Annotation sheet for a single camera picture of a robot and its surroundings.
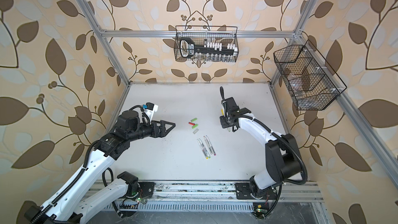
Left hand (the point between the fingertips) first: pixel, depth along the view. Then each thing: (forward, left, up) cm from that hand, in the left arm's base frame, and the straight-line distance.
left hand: (167, 123), depth 70 cm
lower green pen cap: (+12, -10, -25) cm, 30 cm away
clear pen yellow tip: (-2, -16, -25) cm, 30 cm away
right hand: (+11, -30, -16) cm, 36 cm away
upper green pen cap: (+18, -10, -26) cm, 33 cm away
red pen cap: (+15, -9, -25) cm, 30 cm away
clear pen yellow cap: (+4, -26, +3) cm, 26 cm away
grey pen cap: (+9, -12, -26) cm, 30 cm away
